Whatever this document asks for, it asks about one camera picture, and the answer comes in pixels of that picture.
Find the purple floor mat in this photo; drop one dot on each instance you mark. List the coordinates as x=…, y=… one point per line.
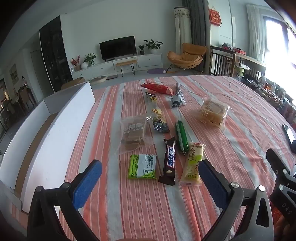
x=155, y=71

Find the grey curtain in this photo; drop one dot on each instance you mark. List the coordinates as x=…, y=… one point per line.
x=198, y=23

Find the red wall hanging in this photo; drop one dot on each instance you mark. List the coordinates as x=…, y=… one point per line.
x=215, y=16

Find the red flowers in vase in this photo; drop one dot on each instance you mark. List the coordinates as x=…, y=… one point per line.
x=75, y=62

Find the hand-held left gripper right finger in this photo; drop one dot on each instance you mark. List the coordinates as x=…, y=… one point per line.
x=212, y=185

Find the grey triangular snack packet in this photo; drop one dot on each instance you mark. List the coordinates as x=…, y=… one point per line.
x=177, y=100

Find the white sheer curtain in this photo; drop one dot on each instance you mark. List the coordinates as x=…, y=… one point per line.
x=255, y=32

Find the orange lounge chair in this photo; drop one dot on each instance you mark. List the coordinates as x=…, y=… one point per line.
x=185, y=58

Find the brown cardboard box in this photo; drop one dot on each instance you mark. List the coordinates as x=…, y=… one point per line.
x=74, y=82

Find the plant in white vase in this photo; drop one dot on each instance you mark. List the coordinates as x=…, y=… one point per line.
x=90, y=59

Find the green sausage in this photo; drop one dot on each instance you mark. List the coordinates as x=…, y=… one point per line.
x=181, y=136

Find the black tall cabinet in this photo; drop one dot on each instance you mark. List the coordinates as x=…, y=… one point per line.
x=53, y=53

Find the green white container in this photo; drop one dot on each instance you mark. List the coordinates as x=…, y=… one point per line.
x=239, y=69

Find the red snack packet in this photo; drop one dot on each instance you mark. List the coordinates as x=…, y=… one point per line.
x=159, y=88

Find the bright window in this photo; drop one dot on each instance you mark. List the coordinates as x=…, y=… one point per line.
x=282, y=46

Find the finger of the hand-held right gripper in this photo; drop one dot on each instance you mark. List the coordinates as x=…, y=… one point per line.
x=294, y=146
x=277, y=164

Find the large green potted plant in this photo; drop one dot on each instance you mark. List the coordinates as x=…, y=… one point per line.
x=152, y=44

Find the white tower air conditioner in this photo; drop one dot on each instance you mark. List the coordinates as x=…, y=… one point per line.
x=182, y=30

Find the clear pastry packet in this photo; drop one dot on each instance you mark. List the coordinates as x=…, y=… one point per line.
x=211, y=112

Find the small potted plant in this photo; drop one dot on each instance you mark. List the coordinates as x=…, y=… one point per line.
x=141, y=49

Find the white television cabinet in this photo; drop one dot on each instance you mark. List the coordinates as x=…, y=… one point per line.
x=148, y=60

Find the clear brown strips packet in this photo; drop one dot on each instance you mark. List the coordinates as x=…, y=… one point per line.
x=134, y=136

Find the green white snack packet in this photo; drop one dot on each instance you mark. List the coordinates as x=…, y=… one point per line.
x=142, y=166

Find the cluttered side shelf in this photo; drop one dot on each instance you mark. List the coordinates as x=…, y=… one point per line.
x=270, y=90

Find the black television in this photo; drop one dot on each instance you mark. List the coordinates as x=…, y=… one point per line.
x=118, y=47

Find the dark wooden desk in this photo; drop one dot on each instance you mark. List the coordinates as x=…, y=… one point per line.
x=222, y=60

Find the black smartphone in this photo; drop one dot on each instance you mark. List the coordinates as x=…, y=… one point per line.
x=289, y=133

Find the orange grey striped tablecloth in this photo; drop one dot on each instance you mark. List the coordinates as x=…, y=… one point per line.
x=138, y=208

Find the long dark snack packet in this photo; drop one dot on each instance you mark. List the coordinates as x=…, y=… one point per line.
x=159, y=122

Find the beige curved floor board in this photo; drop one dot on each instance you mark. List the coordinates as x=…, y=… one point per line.
x=99, y=79

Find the white cardboard box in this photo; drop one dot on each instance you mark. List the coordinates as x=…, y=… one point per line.
x=57, y=139

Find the wooden bench with metal legs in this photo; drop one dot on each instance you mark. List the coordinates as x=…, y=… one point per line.
x=126, y=62

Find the dark chocolate bar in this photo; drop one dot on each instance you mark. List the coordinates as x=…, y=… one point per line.
x=168, y=162

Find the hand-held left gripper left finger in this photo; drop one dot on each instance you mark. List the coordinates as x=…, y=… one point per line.
x=87, y=183

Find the yellow cake packet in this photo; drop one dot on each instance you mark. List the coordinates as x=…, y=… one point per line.
x=193, y=162

